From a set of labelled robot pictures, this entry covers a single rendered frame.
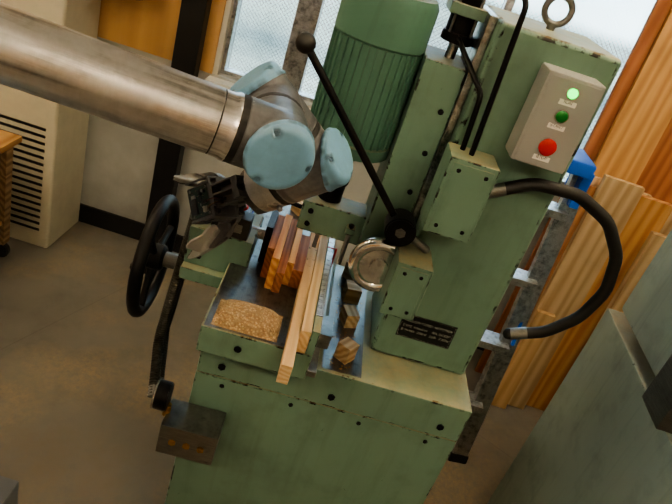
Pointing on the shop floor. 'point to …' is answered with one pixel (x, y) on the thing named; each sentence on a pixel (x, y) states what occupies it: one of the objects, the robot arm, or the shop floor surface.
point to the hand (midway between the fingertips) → (183, 219)
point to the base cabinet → (303, 453)
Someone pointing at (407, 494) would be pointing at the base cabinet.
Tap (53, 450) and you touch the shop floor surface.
